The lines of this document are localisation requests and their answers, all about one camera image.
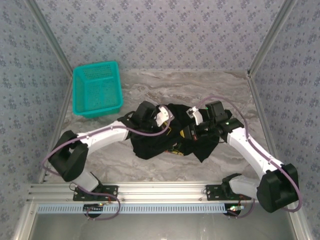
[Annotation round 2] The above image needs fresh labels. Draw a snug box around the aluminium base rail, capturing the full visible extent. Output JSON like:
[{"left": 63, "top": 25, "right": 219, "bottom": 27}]
[{"left": 26, "top": 181, "right": 300, "bottom": 202}]

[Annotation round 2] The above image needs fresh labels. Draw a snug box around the small black circuit board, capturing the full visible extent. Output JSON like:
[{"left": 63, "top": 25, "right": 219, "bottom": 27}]
[
  {"left": 224, "top": 204, "right": 244, "bottom": 216},
  {"left": 83, "top": 204, "right": 105, "bottom": 214}
]

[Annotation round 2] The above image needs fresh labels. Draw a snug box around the teal plastic basket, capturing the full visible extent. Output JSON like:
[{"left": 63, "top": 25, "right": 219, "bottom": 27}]
[{"left": 72, "top": 60, "right": 124, "bottom": 119}]

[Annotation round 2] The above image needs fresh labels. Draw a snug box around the black t-shirt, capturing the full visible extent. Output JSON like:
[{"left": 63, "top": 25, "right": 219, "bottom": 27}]
[{"left": 128, "top": 102, "right": 219, "bottom": 164}]

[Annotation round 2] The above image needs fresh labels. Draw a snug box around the slotted white cable duct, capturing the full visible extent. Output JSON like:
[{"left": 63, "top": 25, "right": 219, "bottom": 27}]
[{"left": 37, "top": 202, "right": 232, "bottom": 214}]

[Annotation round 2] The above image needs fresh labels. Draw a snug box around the aluminium lower frame bar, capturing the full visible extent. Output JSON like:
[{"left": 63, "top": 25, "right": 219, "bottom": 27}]
[
  {"left": 12, "top": 203, "right": 38, "bottom": 240},
  {"left": 287, "top": 201, "right": 313, "bottom": 240}
]

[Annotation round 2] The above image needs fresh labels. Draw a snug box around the aluminium frame post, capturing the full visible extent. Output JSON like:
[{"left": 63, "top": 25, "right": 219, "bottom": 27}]
[
  {"left": 24, "top": 0, "right": 75, "bottom": 76},
  {"left": 246, "top": 0, "right": 300, "bottom": 78}
]

